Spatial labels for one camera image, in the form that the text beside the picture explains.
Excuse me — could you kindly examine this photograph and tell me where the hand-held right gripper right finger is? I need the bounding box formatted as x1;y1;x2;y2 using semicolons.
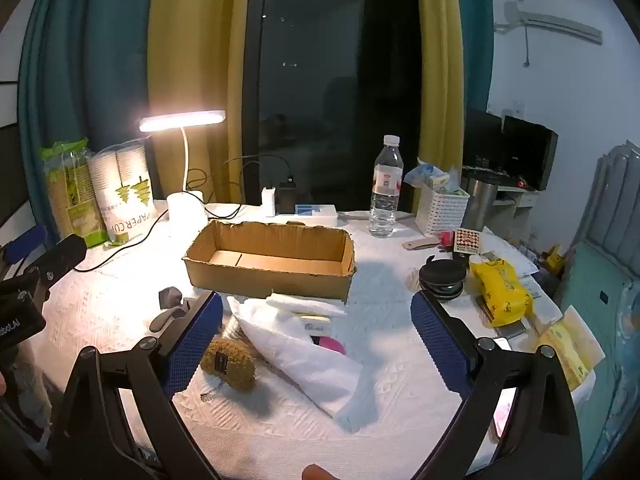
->
410;290;584;480

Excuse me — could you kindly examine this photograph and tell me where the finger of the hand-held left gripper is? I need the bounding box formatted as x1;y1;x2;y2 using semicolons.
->
0;224;49;266
30;234;87;292

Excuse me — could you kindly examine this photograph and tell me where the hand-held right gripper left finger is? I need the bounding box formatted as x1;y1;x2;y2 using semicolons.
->
50;290;224;480

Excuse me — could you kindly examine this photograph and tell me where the brown plush pouch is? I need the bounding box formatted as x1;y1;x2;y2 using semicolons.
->
200;337;257;392

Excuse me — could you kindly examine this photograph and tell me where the brown cardboard box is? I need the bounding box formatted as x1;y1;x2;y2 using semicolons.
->
181;219;357;305

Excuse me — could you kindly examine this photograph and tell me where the white cloth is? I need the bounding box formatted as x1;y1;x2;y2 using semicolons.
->
227;296;387;433

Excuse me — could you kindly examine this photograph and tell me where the pink plush pouch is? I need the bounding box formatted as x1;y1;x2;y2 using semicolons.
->
312;336;347;357

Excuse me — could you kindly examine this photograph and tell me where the cartoon printed small box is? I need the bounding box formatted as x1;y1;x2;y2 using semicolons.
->
537;305;606;394

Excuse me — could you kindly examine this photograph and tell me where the dark grey soft object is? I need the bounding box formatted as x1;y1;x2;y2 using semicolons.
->
158;286;187;311

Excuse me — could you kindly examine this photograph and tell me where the person's right hand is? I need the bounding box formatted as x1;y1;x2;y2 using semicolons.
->
302;464;341;480

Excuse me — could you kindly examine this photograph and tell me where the green paper cup pack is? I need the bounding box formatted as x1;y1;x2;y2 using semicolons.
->
40;138;112;250

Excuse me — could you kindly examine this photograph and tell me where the yellow tissue pack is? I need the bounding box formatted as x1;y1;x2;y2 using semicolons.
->
468;255;534;329

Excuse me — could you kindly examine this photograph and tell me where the white paper cup pack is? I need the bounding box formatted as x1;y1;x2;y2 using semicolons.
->
87;142;162;247

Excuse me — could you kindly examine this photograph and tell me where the checkered small box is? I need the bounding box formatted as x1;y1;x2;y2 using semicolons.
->
452;228;482;256

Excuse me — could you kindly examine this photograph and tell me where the white paper sheet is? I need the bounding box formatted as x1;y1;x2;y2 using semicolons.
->
519;260;564;327

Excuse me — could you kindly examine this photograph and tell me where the white embossed tablecloth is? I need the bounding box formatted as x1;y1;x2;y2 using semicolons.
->
0;200;597;480

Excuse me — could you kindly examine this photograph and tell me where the white folded towel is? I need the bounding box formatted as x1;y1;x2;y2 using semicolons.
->
265;292;347;319

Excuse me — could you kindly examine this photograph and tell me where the white desk lamp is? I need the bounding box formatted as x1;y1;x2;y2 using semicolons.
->
139;109;226;237

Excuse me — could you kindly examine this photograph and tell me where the white plastic basket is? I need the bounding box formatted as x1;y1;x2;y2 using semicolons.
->
415;180;471;237

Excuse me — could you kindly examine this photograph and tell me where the small yellow toy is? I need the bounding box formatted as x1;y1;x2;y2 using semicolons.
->
544;244;566;276

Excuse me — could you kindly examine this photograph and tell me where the steel tumbler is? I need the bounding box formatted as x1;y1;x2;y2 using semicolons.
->
460;172;500;234

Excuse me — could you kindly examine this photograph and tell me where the clear water bottle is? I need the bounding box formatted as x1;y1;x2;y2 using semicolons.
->
369;134;404;239

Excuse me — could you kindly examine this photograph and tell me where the bed with green sheet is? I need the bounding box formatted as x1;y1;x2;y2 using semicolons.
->
559;240;640;453

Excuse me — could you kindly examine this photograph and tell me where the black charger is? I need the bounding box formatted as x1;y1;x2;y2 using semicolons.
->
277;177;297;214

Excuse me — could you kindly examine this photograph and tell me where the white power strip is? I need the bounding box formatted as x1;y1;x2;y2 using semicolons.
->
276;204;339;226

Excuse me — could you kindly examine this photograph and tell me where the teal curtain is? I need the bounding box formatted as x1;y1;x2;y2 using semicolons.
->
19;0;157;202
452;0;496;112

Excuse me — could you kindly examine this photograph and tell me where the black monitor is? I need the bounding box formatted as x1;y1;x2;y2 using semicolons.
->
502;115;560;191

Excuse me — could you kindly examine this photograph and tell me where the grey padded headboard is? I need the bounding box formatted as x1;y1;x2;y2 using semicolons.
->
565;142;640;282

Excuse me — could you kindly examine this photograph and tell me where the yellow curtain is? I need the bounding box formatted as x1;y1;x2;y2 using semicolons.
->
147;0;257;202
415;0;464;167

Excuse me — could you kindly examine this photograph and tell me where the dark glass window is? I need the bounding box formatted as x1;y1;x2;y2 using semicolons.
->
247;0;421;212

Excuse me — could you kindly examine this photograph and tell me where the white air conditioner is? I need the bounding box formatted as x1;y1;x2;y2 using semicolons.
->
494;2;604;46

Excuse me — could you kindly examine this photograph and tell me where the black lamp cable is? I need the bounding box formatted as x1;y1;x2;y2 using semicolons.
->
74;202;171;274

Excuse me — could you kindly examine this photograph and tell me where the black charger cable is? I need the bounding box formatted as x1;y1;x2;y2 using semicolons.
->
223;154;293;182
184;166;267;220

